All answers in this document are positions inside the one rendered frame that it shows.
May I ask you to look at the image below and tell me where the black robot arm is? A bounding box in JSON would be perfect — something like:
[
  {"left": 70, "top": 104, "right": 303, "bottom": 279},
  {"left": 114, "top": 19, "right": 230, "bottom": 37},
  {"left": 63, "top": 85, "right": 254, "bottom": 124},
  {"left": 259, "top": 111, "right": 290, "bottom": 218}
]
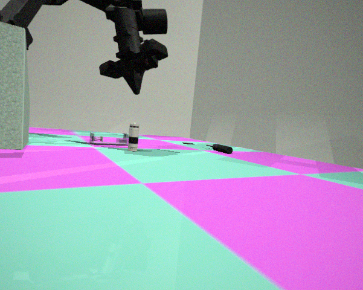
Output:
[{"left": 0, "top": 0, "right": 168, "bottom": 71}]

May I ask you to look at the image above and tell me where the cream cylindrical battery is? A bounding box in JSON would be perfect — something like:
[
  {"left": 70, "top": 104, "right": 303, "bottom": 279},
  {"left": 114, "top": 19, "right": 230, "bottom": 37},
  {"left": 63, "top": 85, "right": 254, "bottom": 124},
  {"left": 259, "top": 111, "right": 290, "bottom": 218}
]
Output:
[{"left": 128, "top": 123, "right": 139, "bottom": 151}]

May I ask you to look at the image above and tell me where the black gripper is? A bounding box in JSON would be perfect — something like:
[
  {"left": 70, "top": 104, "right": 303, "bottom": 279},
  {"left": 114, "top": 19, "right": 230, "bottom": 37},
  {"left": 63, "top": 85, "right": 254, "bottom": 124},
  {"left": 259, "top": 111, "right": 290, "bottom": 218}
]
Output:
[{"left": 99, "top": 27, "right": 168, "bottom": 95}]

